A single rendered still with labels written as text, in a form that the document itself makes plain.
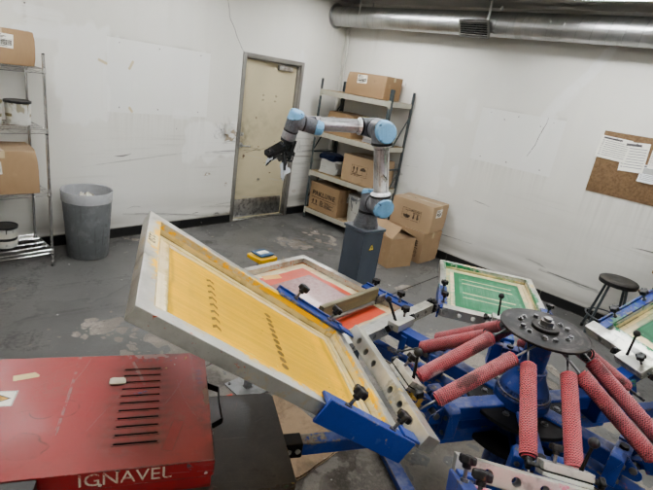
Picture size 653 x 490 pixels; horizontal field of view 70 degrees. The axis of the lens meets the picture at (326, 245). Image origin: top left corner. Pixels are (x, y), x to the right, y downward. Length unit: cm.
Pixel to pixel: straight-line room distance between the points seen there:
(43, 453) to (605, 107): 529
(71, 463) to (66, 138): 421
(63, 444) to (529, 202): 519
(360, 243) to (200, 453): 178
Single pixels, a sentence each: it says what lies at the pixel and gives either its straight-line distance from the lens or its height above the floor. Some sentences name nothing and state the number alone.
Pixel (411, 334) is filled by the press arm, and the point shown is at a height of 104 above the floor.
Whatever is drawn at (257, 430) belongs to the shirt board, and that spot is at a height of 95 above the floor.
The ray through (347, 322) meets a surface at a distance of 222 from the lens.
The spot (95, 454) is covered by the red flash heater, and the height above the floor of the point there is 110.
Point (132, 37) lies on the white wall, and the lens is 540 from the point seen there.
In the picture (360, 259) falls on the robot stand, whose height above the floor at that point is 103.
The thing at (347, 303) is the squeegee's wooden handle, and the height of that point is 104.
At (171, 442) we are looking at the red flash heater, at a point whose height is 110.
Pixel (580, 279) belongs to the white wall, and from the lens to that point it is 576.
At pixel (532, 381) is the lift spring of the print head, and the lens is 164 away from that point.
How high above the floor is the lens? 200
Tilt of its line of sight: 19 degrees down
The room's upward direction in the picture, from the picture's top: 9 degrees clockwise
